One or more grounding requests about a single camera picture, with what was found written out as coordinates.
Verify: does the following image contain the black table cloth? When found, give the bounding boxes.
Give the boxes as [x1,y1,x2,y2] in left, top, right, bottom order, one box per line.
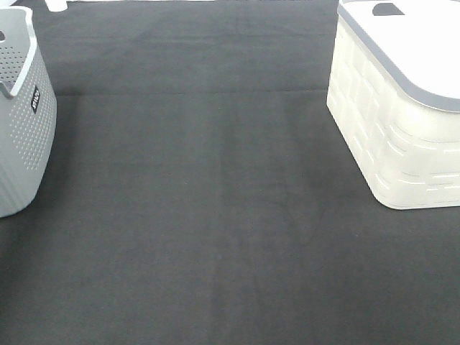
[1,1,459,344]

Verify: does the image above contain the cream lidded storage box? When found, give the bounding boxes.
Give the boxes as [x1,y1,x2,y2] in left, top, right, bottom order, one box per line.
[326,1,459,209]

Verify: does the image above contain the grey perforated laundry basket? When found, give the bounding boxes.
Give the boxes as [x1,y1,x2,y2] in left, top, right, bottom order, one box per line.
[1,6,57,217]

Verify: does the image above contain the white object at table edge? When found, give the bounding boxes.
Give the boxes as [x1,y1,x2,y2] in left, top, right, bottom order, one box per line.
[45,0,68,12]

